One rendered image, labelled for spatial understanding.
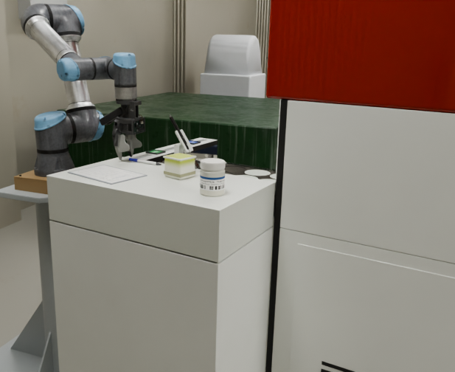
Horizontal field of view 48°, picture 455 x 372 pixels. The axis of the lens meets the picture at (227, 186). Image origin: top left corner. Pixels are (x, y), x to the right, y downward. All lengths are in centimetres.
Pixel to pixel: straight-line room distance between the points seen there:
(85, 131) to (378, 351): 131
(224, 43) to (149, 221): 501
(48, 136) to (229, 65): 442
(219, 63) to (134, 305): 494
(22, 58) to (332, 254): 343
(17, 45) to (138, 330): 322
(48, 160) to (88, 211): 49
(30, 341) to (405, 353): 160
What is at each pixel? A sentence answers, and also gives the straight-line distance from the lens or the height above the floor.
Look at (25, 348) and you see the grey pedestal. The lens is 257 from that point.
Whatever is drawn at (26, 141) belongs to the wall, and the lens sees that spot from 457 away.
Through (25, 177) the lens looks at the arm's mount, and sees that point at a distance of 206.
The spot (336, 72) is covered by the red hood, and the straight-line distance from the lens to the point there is 150.
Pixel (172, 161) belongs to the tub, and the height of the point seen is 102.
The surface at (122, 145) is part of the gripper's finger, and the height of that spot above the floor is 103.
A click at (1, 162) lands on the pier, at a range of 412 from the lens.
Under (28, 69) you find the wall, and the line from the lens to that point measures 456.
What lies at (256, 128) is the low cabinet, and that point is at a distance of 366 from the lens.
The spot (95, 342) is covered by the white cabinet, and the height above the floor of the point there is 44.
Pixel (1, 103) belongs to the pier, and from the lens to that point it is 408.
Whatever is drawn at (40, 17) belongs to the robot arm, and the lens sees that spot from 207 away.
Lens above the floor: 137
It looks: 15 degrees down
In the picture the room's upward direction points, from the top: 2 degrees clockwise
